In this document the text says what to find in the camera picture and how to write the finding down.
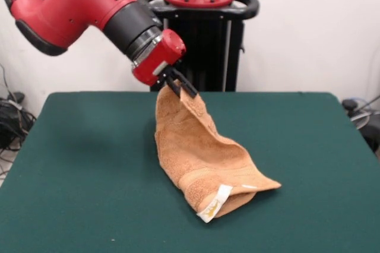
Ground tangled black cables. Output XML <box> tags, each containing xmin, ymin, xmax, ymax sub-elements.
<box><xmin>0</xmin><ymin>62</ymin><xmax>38</xmax><ymax>176</ymax></box>

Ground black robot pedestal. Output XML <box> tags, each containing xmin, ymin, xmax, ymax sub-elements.
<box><xmin>136</xmin><ymin>0</ymin><xmax>261</xmax><ymax>92</ymax></box>

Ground tan terry towel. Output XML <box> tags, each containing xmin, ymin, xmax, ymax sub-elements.
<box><xmin>154</xmin><ymin>79</ymin><xmax>282</xmax><ymax>223</ymax></box>

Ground dark green table cloth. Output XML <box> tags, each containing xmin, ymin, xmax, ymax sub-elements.
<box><xmin>0</xmin><ymin>91</ymin><xmax>380</xmax><ymax>253</ymax></box>

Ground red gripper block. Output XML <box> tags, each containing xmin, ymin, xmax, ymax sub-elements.
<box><xmin>131</xmin><ymin>29</ymin><xmax>199</xmax><ymax>99</ymax></box>

